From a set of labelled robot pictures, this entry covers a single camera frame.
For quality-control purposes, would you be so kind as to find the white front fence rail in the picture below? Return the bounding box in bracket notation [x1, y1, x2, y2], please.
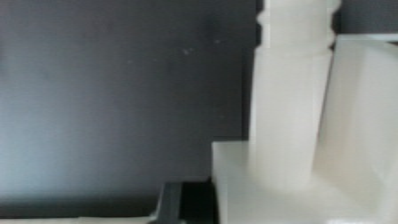
[0, 217, 154, 224]

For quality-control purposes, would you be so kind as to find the white chair seat part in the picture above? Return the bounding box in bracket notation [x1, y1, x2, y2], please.
[213, 0, 398, 224]

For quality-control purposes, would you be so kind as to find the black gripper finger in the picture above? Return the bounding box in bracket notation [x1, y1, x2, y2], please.
[149, 182, 215, 224]

